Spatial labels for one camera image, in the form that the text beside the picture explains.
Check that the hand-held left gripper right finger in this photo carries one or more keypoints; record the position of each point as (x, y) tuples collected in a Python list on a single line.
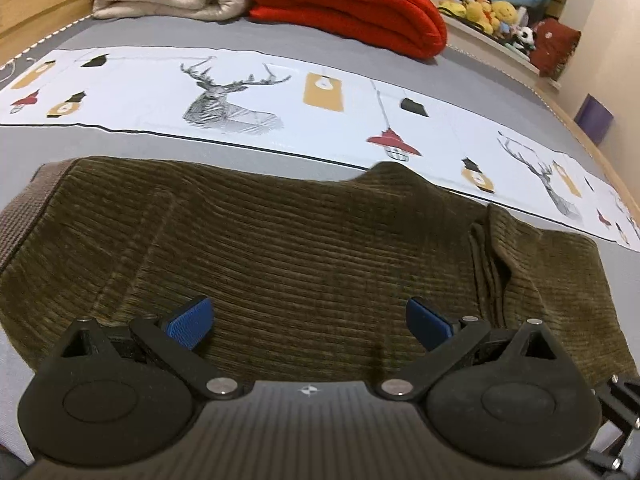
[(427, 320)]

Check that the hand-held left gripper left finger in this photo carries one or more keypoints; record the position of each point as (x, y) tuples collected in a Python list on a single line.
[(192, 320)]

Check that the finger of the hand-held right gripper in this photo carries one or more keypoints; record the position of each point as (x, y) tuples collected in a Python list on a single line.
[(625, 400)]

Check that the white printed cloth strip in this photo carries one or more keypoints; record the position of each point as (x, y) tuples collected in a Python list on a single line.
[(150, 85)]

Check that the purple board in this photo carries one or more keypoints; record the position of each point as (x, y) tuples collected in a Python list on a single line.
[(594, 119)]

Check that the bed with grey sheet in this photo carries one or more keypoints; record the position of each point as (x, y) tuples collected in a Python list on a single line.
[(250, 35)]

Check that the panda plush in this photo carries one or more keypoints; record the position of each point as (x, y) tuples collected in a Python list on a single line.
[(525, 37)]

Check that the dark red cushion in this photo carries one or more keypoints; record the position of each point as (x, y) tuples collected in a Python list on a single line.
[(555, 47)]

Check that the flat yellow plush toy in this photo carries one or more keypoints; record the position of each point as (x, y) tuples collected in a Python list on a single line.
[(450, 9)]

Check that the yellow bear plush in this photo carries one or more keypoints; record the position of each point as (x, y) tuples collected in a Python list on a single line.
[(502, 15)]

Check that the red folded quilt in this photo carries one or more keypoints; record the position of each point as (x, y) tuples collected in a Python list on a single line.
[(350, 5)]

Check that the wooden headboard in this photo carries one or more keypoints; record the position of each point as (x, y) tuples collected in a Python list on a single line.
[(35, 20)]

